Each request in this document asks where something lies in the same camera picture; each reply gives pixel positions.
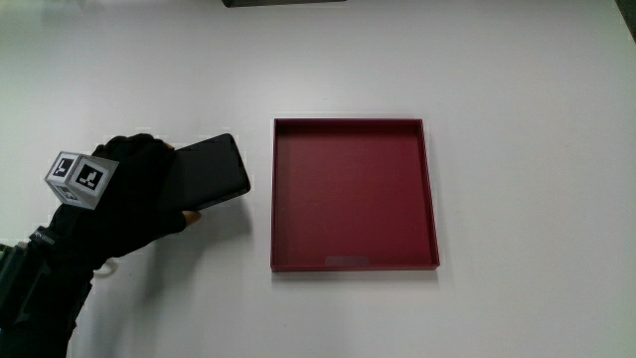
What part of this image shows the person's left hand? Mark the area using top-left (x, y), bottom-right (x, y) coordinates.
top-left (44, 133), bottom-right (203, 270)

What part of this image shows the black smartphone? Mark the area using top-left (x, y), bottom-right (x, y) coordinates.
top-left (159, 132), bottom-right (252, 214)

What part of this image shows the person's left forearm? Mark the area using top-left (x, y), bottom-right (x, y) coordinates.
top-left (0, 226), bottom-right (96, 358)

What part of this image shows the dark object at desk edge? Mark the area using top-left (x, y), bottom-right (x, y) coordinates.
top-left (221, 0), bottom-right (348, 9)

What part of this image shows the white desk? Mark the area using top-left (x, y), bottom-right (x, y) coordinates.
top-left (0, 0), bottom-right (636, 358)

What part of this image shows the dark red square tray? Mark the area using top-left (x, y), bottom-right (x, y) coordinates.
top-left (269, 117), bottom-right (441, 272)

